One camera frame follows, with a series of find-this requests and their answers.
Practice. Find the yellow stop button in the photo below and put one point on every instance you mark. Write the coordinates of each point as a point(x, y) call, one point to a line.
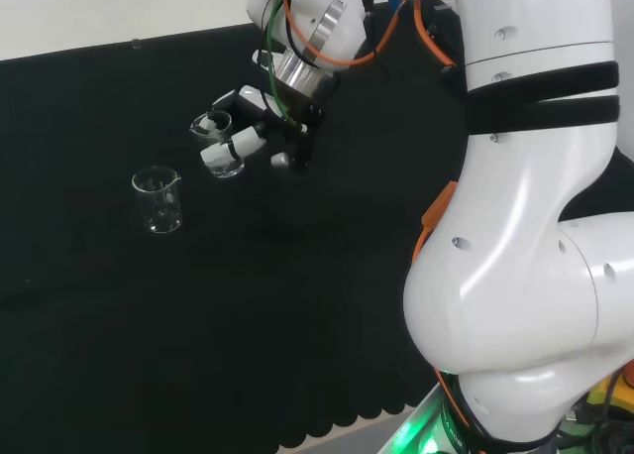
point(606, 389)

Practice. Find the black bench cloth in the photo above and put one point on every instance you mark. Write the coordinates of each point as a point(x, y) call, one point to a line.
point(247, 300)

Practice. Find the clear cloth clip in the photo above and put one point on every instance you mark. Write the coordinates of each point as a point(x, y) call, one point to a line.
point(135, 43)

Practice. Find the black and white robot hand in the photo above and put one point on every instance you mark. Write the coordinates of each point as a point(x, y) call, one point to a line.
point(247, 104)

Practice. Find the clear glass beaker white markings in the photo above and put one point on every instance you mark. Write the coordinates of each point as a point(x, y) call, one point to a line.
point(158, 211)
point(228, 169)

